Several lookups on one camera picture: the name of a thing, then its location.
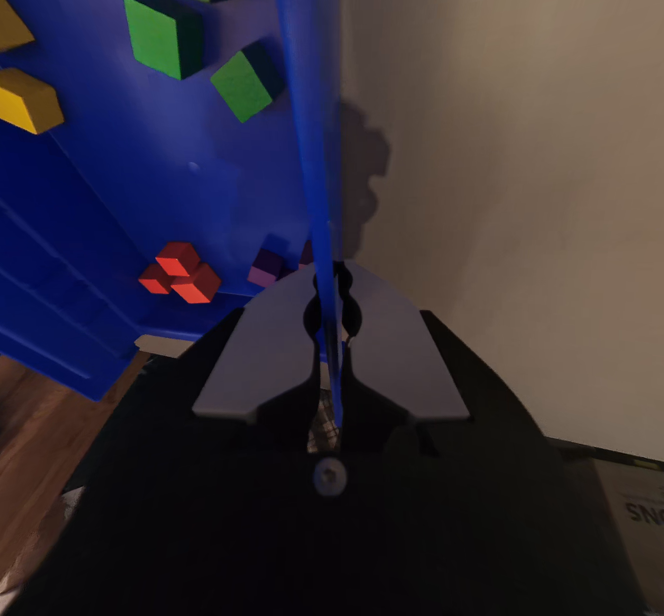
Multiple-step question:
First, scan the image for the grey printed cardboard box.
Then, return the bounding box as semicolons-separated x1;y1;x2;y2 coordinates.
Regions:
591;456;664;607

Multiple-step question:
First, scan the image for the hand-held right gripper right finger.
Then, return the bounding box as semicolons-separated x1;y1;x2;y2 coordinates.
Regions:
334;259;473;423

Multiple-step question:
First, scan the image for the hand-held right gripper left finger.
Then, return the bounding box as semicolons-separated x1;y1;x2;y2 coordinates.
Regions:
192;263;325;423

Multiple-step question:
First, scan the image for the blue plastic bin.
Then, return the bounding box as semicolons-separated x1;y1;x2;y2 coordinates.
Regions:
0;0;347;438

